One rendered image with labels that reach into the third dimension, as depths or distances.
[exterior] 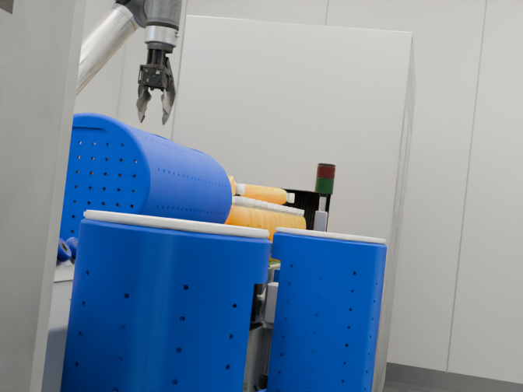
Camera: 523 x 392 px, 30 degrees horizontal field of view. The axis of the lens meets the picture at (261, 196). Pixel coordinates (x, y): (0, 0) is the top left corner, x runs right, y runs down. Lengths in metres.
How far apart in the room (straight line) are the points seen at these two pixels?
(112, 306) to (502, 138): 5.69
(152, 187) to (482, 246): 4.98
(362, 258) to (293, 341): 0.25
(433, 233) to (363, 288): 4.59
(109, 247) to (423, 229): 5.66
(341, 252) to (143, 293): 1.04
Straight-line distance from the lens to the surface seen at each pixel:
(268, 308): 2.98
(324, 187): 3.23
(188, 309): 1.33
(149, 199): 2.04
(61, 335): 1.67
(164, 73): 2.66
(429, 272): 6.92
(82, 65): 3.24
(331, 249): 2.30
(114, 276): 1.35
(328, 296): 2.31
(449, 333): 6.92
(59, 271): 1.68
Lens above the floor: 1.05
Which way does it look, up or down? 1 degrees up
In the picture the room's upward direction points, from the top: 6 degrees clockwise
